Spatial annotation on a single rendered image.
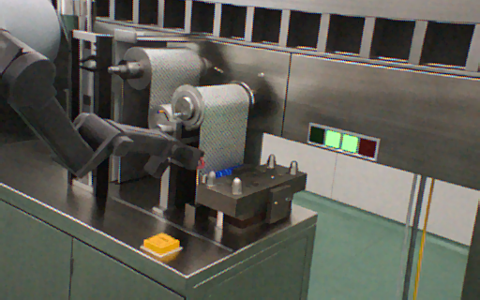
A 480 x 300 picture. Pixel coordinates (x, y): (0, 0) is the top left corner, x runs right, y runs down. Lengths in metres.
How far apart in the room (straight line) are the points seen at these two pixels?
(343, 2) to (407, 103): 0.37
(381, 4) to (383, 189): 2.80
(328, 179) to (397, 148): 2.89
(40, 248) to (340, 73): 1.15
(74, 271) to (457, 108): 1.25
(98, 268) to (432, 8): 1.23
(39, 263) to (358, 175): 2.95
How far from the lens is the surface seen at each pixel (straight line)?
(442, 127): 1.62
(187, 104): 1.66
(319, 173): 4.58
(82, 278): 1.82
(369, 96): 1.69
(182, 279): 1.42
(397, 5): 1.67
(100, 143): 1.13
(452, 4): 1.61
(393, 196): 4.32
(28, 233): 2.02
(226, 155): 1.79
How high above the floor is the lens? 1.59
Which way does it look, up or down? 14 degrees down
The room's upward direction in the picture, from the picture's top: 5 degrees clockwise
